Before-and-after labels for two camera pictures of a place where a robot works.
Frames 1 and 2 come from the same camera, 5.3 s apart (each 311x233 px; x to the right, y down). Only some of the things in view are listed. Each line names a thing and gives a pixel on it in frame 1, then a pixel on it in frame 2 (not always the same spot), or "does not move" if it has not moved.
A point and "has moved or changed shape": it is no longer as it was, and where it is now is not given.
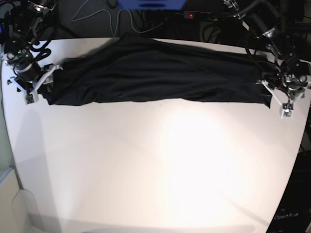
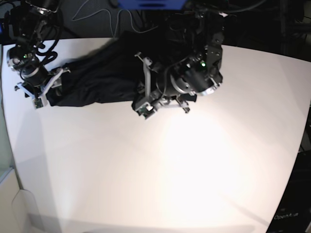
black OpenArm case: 294,215 does not move
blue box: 152,5 does not move
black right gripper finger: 49,87 → 59,91
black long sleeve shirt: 131,68 has moved or changed shape
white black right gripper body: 283,95 → 146,106
